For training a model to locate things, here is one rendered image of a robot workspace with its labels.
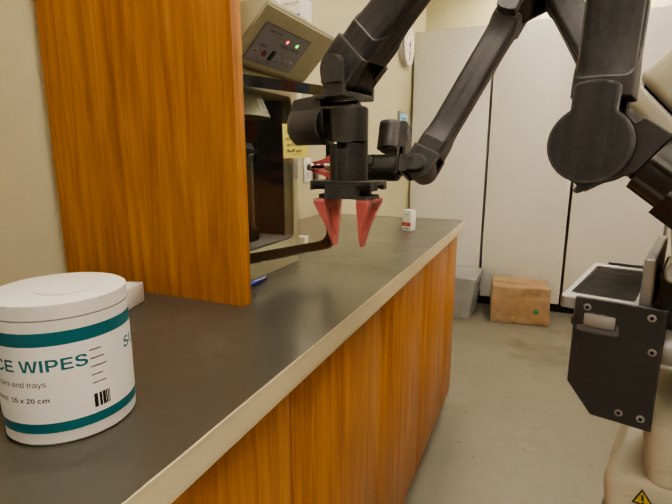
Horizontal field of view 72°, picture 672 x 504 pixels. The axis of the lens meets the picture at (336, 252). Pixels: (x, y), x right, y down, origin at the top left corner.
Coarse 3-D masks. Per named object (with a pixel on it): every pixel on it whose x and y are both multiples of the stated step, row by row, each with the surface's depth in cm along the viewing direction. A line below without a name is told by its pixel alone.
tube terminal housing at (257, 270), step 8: (240, 0) 96; (248, 72) 100; (256, 72) 103; (296, 256) 128; (256, 264) 110; (264, 264) 113; (272, 264) 116; (280, 264) 120; (288, 264) 124; (256, 272) 110; (264, 272) 113
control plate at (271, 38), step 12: (264, 36) 92; (276, 36) 95; (288, 36) 98; (252, 48) 92; (264, 48) 95; (276, 48) 98; (288, 48) 101; (300, 48) 105; (252, 60) 96; (264, 60) 99; (276, 60) 102; (288, 60) 105; (288, 72) 109
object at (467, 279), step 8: (456, 272) 366; (464, 272) 366; (472, 272) 366; (480, 272) 366; (456, 280) 349; (464, 280) 347; (472, 280) 344; (480, 280) 379; (456, 288) 352; (464, 288) 350; (472, 288) 347; (456, 296) 354; (464, 296) 351; (472, 296) 349; (456, 304) 356; (464, 304) 353; (472, 304) 356; (456, 312) 358; (464, 312) 355; (472, 312) 369
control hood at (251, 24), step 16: (256, 0) 85; (272, 0) 87; (256, 16) 86; (272, 16) 89; (288, 16) 92; (256, 32) 89; (304, 32) 101; (320, 32) 105; (320, 48) 111; (256, 64) 98; (304, 64) 112; (304, 80) 118
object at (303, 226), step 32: (256, 96) 97; (288, 96) 104; (256, 128) 99; (256, 160) 100; (288, 160) 106; (256, 192) 101; (288, 192) 107; (320, 192) 115; (256, 224) 102; (288, 224) 109; (320, 224) 116; (256, 256) 103; (288, 256) 110
